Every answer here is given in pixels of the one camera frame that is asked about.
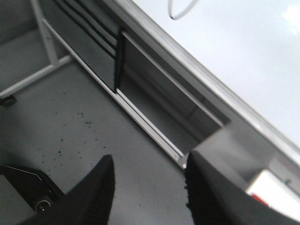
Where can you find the black caster wheel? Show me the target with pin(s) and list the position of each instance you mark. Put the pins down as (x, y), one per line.
(8, 101)

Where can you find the white whiteboard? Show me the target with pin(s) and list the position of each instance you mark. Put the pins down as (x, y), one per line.
(251, 46)

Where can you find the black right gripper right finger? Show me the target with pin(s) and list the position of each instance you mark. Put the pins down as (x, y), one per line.
(214, 200)

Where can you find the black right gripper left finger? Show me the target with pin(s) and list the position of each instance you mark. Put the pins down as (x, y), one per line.
(88, 203)

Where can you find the white red box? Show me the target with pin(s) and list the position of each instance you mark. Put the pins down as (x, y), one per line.
(271, 191)

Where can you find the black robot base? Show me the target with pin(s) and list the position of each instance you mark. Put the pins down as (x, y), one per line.
(34, 186)

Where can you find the white whiteboard stand frame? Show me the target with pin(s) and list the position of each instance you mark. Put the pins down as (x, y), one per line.
(47, 34)

